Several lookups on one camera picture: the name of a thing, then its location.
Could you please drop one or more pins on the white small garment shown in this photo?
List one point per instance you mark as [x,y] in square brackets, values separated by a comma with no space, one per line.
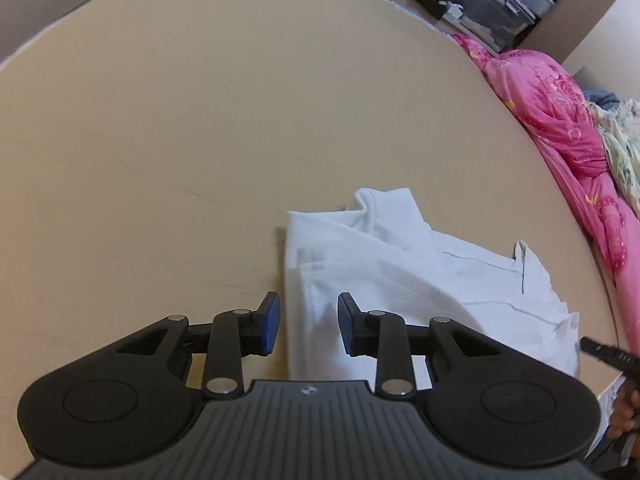
[400,275]

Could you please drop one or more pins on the person's right hand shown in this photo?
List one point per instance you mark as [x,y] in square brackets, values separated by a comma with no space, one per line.
[627,410]

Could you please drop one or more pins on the brown cardboard box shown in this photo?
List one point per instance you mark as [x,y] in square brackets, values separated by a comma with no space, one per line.
[585,25]

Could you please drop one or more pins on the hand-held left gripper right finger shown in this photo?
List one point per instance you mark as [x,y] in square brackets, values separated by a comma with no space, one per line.
[345,325]

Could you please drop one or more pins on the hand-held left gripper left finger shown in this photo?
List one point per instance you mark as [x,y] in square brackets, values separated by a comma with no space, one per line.
[273,323]

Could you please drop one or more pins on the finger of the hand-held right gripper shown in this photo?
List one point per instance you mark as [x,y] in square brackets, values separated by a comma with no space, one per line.
[607,352]

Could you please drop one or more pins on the pale floral cloth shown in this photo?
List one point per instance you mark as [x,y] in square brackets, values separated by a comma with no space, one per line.
[622,150]

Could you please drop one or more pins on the blue grey cloth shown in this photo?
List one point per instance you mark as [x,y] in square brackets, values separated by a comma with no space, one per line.
[600,97]

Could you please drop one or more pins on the clear plastic storage bin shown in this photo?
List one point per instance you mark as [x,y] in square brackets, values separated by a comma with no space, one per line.
[492,5]
[539,0]

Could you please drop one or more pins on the pink floral blanket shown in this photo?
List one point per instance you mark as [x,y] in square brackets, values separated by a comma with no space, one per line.
[555,110]

